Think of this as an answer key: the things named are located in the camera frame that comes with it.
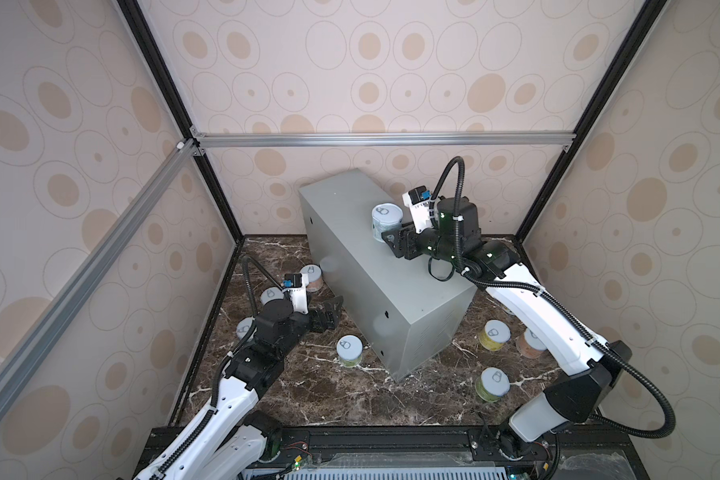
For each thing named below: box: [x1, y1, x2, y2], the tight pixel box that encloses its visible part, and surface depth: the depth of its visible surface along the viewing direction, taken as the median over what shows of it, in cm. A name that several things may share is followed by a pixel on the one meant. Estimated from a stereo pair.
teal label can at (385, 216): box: [371, 202, 404, 243], surface depth 71 cm
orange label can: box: [300, 264, 323, 293], surface depth 105 cm
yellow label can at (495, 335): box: [479, 319, 512, 351], surface depth 89 cm
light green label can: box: [336, 334, 363, 368], surface depth 87 cm
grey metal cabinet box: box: [298, 168, 477, 382], surface depth 73 cm
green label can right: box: [475, 367, 511, 403], surface depth 81 cm
